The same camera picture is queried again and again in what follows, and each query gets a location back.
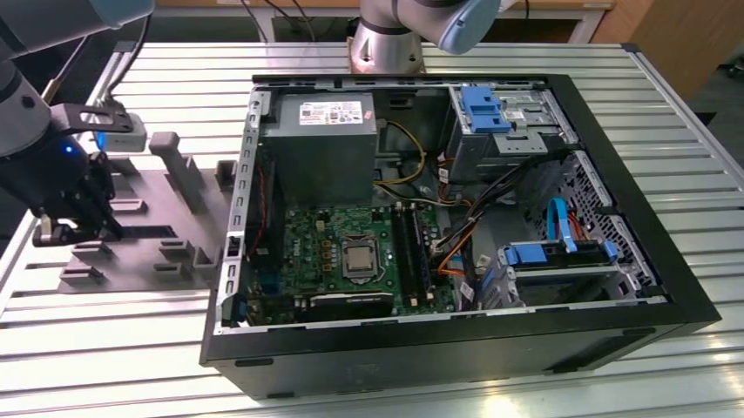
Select blue drive bay latch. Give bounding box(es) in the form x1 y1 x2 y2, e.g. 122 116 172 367
457 85 515 135

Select metal disk bay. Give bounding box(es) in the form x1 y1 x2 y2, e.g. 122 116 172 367
498 237 669 308

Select blue SATA wire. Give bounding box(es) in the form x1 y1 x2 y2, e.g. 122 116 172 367
546 196 580 253

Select grey power supply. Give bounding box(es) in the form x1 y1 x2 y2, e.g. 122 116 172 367
258 91 380 208

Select black camera bracket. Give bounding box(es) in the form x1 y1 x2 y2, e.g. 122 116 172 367
50 102 137 136

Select black graphics card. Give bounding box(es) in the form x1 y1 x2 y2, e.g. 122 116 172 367
293 291 397 324

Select silver CPU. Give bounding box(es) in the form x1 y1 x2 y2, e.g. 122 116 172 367
343 246 379 273

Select grey parts rack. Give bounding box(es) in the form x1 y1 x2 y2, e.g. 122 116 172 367
58 131 240 298

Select black PC case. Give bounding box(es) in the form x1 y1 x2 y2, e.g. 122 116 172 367
200 72 725 401

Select green motherboard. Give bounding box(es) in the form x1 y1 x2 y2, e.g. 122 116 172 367
249 202 461 326

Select orange yellow red power wires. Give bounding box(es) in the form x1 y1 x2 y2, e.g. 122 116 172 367
435 243 476 280

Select black grey wire bundle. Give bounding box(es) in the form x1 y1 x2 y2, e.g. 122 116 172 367
429 147 570 256

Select metal socket cover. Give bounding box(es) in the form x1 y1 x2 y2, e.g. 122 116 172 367
340 234 384 284

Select grey metal drive cage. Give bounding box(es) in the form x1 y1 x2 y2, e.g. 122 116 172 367
444 84 580 184

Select multicolour power wires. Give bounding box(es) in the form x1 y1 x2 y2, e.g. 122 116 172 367
400 193 476 210

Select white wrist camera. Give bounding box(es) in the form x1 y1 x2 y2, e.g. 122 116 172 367
104 113 149 153

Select orange SATA wire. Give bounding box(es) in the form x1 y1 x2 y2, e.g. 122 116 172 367
567 207 588 240

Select yellow black power wire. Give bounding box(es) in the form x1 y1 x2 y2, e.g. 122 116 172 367
375 120 429 189

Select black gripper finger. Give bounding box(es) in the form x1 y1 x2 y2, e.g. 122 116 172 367
78 152 125 243
31 215 89 247

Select hard disk in blue carrier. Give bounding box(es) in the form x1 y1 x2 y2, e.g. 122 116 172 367
500 241 619 267

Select CPU socket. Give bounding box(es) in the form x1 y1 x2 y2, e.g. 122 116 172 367
337 233 387 285

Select wooden cabinet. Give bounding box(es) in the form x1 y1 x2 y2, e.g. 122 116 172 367
591 0 744 102

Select black RAM slot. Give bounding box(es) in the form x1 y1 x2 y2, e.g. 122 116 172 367
391 200 421 306

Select red wire with white label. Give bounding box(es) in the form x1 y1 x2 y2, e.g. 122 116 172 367
436 150 455 186

